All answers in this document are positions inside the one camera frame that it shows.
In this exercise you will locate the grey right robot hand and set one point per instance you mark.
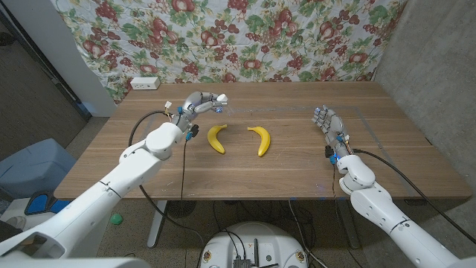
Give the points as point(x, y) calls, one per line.
point(332, 124)

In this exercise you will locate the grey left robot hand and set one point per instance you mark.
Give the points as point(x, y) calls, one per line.
point(195, 106)

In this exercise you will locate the clear medicine bottle white cap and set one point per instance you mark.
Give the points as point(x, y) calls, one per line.
point(222, 98)

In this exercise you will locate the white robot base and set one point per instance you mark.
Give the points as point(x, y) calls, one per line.
point(256, 238)

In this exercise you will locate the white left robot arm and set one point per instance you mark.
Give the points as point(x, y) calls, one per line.
point(111, 182)

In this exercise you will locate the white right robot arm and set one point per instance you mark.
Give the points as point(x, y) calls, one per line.
point(383, 212)

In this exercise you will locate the yellow toy banana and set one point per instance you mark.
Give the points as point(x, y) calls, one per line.
point(265, 143)
point(214, 144)

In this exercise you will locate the white power strip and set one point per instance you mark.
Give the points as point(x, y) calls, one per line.
point(145, 83)

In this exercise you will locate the floral fruit print backdrop cloth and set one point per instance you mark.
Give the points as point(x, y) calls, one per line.
point(241, 37)

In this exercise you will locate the grey table leg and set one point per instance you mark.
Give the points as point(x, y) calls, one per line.
point(347, 223)

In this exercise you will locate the black round floor grille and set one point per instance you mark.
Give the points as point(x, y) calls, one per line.
point(181, 208)

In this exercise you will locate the white table leg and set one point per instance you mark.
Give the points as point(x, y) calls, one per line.
point(158, 219)

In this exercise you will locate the small green ball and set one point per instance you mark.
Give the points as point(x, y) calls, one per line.
point(116, 219)

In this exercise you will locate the blue-grey plastic bin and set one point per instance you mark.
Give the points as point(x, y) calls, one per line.
point(33, 167)

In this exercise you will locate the blue and black foot pedal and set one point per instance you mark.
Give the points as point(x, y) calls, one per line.
point(37, 204)

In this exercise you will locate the grey sneaker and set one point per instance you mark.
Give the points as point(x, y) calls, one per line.
point(15, 222)

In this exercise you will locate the dark trouser leg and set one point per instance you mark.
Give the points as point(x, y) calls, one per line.
point(7, 231)

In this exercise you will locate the black door frame strip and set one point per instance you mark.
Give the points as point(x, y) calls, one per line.
point(85, 111)

